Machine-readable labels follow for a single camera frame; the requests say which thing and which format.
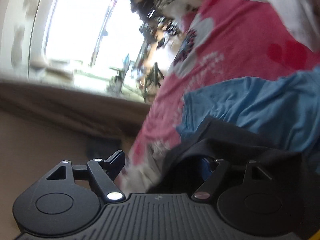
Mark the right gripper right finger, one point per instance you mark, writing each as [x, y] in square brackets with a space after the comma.
[213, 173]

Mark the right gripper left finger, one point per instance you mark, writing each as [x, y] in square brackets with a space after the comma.
[102, 173]

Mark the black pants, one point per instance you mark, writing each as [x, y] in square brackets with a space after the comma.
[266, 192]

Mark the folding stool on balcony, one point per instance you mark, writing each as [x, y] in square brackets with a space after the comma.
[151, 83]

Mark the wheelchair loaded with clothes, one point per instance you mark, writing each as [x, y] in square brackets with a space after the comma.
[165, 15]

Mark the brown curtain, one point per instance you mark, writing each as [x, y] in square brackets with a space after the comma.
[93, 114]

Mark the light blue crumpled garment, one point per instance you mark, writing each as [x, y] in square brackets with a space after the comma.
[285, 111]

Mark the pink floral bedspread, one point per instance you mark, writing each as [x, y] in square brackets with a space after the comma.
[226, 39]

